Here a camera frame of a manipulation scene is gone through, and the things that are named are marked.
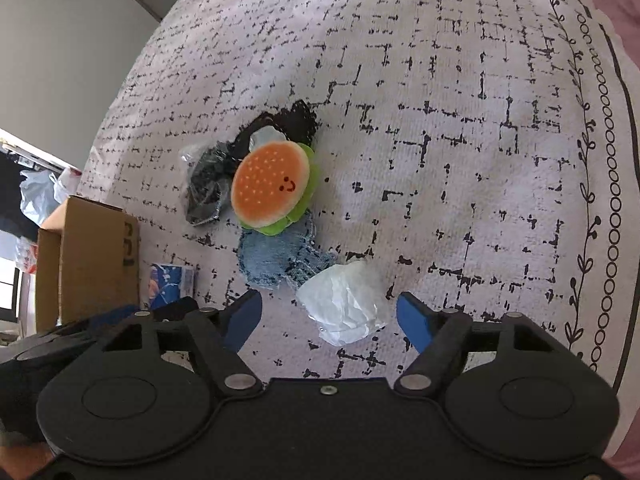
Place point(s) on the black lace cloth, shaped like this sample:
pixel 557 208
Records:
pixel 296 120

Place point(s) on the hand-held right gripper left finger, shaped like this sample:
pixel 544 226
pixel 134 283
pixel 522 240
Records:
pixel 244 319

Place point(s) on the brown cardboard box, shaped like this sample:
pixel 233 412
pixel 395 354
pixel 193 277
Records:
pixel 90 260

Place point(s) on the red and white packet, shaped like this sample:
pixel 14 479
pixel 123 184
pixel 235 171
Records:
pixel 25 255

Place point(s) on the frayed blue denim cloth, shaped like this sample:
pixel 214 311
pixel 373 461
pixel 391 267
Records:
pixel 270 256

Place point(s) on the orange burger plush toy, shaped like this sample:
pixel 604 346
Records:
pixel 270 185

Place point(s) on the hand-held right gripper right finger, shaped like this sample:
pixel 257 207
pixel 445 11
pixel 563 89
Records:
pixel 414 322

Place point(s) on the white plastic bag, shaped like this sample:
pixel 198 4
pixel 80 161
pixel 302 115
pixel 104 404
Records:
pixel 340 300
pixel 37 192

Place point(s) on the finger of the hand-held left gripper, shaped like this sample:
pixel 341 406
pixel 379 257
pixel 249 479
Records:
pixel 175 306
pixel 114 314

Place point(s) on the blue tissue packet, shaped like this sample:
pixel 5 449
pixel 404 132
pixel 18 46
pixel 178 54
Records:
pixel 167 282

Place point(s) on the small white plastic wrapper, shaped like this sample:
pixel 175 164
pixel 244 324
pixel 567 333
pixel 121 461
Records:
pixel 265 136

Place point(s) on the black cloth in clear bag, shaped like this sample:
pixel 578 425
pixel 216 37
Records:
pixel 205 186

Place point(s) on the white black-patterned blanket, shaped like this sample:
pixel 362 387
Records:
pixel 450 110

